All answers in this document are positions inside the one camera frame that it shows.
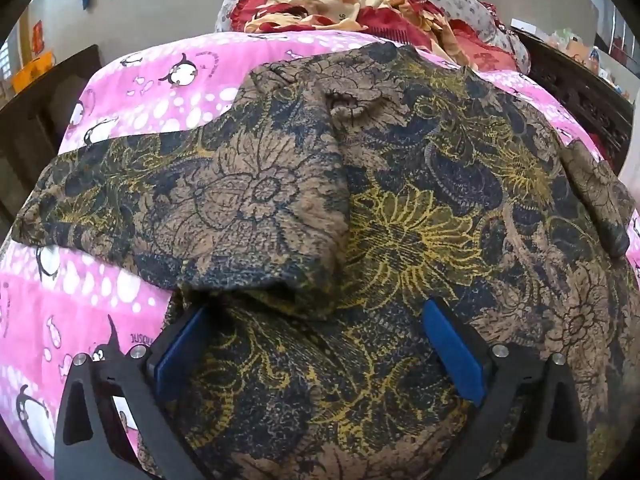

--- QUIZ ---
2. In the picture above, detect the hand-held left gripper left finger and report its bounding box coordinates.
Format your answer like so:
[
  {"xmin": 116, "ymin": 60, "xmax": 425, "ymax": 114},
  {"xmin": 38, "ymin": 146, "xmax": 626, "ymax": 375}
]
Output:
[{"xmin": 54, "ymin": 302, "xmax": 221, "ymax": 480}]

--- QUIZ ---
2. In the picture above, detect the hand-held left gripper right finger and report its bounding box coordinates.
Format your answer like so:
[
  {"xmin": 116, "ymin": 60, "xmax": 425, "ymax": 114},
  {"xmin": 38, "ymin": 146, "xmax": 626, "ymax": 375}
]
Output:
[{"xmin": 422, "ymin": 297, "xmax": 588, "ymax": 480}]

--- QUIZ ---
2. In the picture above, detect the brown floral patterned garment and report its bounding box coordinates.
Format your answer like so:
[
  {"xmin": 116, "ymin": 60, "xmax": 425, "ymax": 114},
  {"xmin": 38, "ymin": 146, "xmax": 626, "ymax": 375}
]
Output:
[{"xmin": 12, "ymin": 42, "xmax": 636, "ymax": 480}]

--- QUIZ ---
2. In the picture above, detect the pink penguin print blanket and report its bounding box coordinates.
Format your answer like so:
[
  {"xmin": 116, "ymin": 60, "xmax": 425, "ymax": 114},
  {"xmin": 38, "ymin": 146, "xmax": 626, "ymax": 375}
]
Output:
[{"xmin": 0, "ymin": 30, "xmax": 640, "ymax": 480}]

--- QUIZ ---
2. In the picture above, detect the dark carved wooden headboard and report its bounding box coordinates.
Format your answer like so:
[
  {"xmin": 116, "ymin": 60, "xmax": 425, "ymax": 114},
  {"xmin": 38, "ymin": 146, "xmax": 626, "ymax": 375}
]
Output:
[{"xmin": 510, "ymin": 25, "xmax": 640, "ymax": 181}]

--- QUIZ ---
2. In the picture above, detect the orange box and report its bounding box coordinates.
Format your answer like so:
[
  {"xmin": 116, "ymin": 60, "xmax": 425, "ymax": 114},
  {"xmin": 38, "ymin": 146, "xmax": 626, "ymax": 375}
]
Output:
[{"xmin": 11, "ymin": 50, "xmax": 55, "ymax": 93}]

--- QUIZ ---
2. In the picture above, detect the pile of assorted packets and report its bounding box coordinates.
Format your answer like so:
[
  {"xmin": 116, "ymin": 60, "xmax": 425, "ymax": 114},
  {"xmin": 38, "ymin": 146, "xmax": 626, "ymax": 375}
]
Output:
[{"xmin": 550, "ymin": 27, "xmax": 640, "ymax": 101}]

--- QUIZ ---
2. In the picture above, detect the lattice window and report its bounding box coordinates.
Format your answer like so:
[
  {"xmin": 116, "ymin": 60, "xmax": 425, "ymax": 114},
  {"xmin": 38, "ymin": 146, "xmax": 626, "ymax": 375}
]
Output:
[{"xmin": 0, "ymin": 40, "xmax": 15, "ymax": 81}]

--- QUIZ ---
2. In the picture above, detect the red and yellow floral blanket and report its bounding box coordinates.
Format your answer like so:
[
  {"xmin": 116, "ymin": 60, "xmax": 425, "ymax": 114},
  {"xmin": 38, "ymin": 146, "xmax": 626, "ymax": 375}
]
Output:
[{"xmin": 227, "ymin": 0, "xmax": 521, "ymax": 73}]

